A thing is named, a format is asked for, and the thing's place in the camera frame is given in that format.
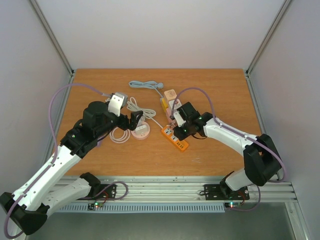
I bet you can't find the white plug adapter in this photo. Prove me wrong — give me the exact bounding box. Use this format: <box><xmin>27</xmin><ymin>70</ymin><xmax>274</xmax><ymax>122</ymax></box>
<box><xmin>134</xmin><ymin>124</ymin><xmax>148</xmax><ymax>135</ymax></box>

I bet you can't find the pink cube adapter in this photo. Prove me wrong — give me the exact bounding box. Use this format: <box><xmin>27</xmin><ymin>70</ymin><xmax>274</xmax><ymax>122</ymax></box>
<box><xmin>165</xmin><ymin>108</ymin><xmax>176</xmax><ymax>124</ymax></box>

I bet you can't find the white cube socket adapter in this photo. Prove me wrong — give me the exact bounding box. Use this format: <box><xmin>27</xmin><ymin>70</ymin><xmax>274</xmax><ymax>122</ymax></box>
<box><xmin>168</xmin><ymin>99</ymin><xmax>182</xmax><ymax>110</ymax></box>

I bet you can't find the yellow cube socket adapter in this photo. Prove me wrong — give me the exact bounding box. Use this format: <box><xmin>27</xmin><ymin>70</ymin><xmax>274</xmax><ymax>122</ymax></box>
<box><xmin>160</xmin><ymin>97</ymin><xmax>168</xmax><ymax>113</ymax></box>

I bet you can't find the blue power strip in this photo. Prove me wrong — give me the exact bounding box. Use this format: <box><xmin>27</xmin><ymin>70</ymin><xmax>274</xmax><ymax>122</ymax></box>
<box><xmin>128</xmin><ymin>80</ymin><xmax>164</xmax><ymax>98</ymax></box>

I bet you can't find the tan cube adapter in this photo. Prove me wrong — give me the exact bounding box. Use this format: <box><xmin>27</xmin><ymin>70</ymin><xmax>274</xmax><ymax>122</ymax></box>
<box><xmin>163</xmin><ymin>89</ymin><xmax>177</xmax><ymax>102</ymax></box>

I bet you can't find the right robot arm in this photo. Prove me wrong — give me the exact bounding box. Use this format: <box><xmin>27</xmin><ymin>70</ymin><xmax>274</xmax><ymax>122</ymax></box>
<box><xmin>172</xmin><ymin>102</ymin><xmax>283</xmax><ymax>199</ymax></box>

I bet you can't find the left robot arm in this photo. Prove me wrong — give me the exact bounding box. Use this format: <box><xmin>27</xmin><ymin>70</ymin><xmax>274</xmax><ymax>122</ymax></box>
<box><xmin>0</xmin><ymin>101</ymin><xmax>143</xmax><ymax>239</ymax></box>

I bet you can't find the orange power strip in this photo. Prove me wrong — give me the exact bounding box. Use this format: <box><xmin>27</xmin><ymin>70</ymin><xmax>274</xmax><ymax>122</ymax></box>
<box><xmin>161</xmin><ymin>126</ymin><xmax>189</xmax><ymax>152</ymax></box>

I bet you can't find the pink round power strip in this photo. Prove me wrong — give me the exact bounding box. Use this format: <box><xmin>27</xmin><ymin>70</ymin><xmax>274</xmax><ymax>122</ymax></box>
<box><xmin>109</xmin><ymin>122</ymin><xmax>151</xmax><ymax>145</ymax></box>

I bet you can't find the white orange-strip cord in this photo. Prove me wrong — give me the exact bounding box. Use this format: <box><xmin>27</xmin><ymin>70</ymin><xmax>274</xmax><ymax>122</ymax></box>
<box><xmin>126</xmin><ymin>97</ymin><xmax>163</xmax><ymax>129</ymax></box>

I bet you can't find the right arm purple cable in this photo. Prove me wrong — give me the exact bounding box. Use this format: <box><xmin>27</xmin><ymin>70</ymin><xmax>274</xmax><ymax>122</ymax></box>
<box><xmin>171</xmin><ymin>87</ymin><xmax>288</xmax><ymax>213</ymax></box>

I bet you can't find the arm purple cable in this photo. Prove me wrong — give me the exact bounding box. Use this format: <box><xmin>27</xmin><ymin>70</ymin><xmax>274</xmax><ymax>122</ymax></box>
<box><xmin>171</xmin><ymin>87</ymin><xmax>288</xmax><ymax>213</ymax></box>
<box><xmin>4</xmin><ymin>83</ymin><xmax>111</xmax><ymax>238</ymax></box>

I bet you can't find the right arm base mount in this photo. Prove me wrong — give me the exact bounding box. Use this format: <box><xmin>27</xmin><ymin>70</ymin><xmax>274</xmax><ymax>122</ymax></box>
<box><xmin>199</xmin><ymin>184</ymin><xmax>250</xmax><ymax>201</ymax></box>

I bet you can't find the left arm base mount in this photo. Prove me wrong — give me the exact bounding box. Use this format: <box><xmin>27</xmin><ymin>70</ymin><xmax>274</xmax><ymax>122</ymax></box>
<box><xmin>94</xmin><ymin>184</ymin><xmax>117</xmax><ymax>200</ymax></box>

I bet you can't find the blue cable tray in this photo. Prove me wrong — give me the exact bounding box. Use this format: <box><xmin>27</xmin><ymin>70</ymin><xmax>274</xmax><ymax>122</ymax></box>
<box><xmin>58</xmin><ymin>202</ymin><xmax>225</xmax><ymax>214</ymax></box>

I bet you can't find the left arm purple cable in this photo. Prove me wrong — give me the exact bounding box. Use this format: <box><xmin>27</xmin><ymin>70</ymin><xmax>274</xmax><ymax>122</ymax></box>
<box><xmin>4</xmin><ymin>83</ymin><xmax>111</xmax><ymax>238</ymax></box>

